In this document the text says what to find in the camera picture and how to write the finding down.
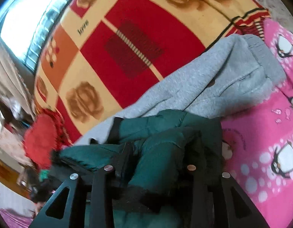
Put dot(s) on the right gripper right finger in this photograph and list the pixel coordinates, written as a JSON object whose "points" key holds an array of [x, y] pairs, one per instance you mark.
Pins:
{"points": [[198, 194]]}

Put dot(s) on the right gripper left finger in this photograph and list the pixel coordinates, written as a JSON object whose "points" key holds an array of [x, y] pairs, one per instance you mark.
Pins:
{"points": [[108, 182]]}

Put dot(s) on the green quilted puffer jacket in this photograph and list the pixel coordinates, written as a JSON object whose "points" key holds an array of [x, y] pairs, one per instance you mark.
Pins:
{"points": [[152, 188]]}

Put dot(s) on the green cloth item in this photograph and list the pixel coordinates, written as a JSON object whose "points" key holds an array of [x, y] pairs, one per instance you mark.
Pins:
{"points": [[43, 174]]}

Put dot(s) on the pink penguin quilt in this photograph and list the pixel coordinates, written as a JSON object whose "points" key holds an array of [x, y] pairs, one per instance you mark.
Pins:
{"points": [[258, 143]]}

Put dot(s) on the red heart ruffled pillow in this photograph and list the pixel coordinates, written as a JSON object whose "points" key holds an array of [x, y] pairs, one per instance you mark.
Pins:
{"points": [[45, 135]]}

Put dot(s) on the grey sweatshirt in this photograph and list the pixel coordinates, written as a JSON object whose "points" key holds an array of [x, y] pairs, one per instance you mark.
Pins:
{"points": [[238, 72]]}

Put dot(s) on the beige curtain left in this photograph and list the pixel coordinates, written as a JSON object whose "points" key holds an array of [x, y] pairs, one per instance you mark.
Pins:
{"points": [[11, 82]]}

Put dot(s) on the red orange rose blanket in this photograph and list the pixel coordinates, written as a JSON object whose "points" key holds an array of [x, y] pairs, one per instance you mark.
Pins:
{"points": [[103, 55]]}

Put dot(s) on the floral bed sheet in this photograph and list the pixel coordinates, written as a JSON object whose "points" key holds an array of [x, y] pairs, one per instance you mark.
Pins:
{"points": [[280, 12]]}

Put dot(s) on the window with railing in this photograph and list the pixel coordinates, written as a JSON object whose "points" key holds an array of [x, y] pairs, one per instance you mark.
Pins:
{"points": [[25, 26]]}

